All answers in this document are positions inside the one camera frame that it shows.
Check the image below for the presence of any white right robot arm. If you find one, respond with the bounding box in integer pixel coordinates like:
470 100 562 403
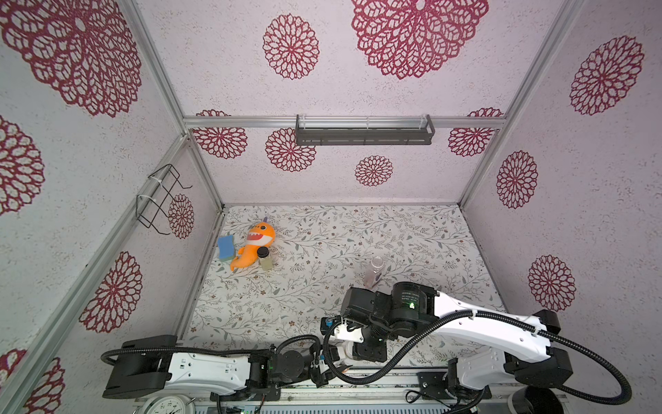
329 282 573 396

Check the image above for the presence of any black capped square bottle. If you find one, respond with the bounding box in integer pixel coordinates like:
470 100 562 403
257 246 273 271

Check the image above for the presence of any orange shark plush toy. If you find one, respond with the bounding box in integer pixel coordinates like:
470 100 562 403
230 221 276 272

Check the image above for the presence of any white dial gauge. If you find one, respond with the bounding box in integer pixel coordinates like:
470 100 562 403
136 394 196 414

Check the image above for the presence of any blue green sponge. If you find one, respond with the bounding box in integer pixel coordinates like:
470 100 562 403
217 235 235 262

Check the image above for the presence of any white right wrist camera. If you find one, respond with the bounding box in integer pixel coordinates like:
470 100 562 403
320 316 365 343

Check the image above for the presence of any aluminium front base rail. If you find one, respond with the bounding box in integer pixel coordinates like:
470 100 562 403
133 356 570 414

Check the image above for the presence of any grey wall shelf rail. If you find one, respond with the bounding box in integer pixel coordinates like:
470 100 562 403
295 116 436 147

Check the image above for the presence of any black wire wall rack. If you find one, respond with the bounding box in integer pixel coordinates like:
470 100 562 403
134 163 193 236

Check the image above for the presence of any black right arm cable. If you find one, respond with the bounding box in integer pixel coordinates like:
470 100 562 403
321 309 633 405

